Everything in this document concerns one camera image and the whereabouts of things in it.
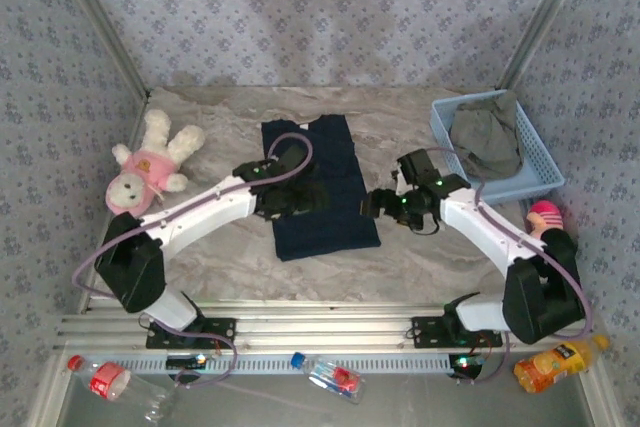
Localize navy blue garment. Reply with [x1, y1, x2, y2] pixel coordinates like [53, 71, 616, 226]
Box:
[260, 114, 382, 262]

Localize grey garment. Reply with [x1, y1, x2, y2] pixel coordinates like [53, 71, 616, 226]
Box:
[448, 91, 525, 179]

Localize light blue plastic basket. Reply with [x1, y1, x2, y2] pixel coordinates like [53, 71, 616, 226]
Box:
[430, 90, 566, 204]

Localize plush doll black hair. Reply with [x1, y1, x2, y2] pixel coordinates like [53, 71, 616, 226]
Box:
[525, 200, 576, 248]

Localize white plush bunny pink shirt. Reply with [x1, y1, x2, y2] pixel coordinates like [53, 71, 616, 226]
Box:
[104, 108, 206, 216]

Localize circuit board with green light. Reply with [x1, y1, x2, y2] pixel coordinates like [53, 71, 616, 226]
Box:
[166, 354, 207, 369]
[448, 354, 486, 381]

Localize small clear bottle blue cap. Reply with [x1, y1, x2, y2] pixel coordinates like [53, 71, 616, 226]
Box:
[291, 351, 366, 406]

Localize orange juice bottle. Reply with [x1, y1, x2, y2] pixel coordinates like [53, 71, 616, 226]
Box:
[513, 334, 611, 395]

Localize clear bottle red label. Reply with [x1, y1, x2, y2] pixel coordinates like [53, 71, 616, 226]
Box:
[67, 354, 176, 423]

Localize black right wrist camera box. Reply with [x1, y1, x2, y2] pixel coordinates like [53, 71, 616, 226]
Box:
[397, 149, 437, 187]

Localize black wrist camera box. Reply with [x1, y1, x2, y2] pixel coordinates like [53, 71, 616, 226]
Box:
[397, 149, 437, 187]
[272, 143, 314, 174]

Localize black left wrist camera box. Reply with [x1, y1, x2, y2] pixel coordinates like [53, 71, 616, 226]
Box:
[272, 143, 314, 174]

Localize aluminium rail frame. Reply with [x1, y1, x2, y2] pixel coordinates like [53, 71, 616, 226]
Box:
[53, 296, 596, 353]

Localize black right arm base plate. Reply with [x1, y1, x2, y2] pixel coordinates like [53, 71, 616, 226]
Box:
[410, 315, 504, 350]

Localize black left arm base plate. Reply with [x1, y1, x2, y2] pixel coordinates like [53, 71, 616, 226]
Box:
[145, 316, 237, 350]

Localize grey slotted cable duct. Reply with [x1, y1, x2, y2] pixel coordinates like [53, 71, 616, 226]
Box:
[112, 351, 451, 376]

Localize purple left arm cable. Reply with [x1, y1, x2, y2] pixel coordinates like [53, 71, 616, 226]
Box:
[72, 131, 316, 388]

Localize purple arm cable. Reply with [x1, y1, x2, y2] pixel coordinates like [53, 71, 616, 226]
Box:
[72, 131, 316, 388]
[424, 146, 596, 386]

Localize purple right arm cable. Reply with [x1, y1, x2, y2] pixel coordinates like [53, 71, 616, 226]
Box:
[424, 146, 596, 386]

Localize aluminium corner post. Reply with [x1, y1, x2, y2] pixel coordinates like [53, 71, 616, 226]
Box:
[49, 0, 151, 98]
[499, 0, 596, 91]

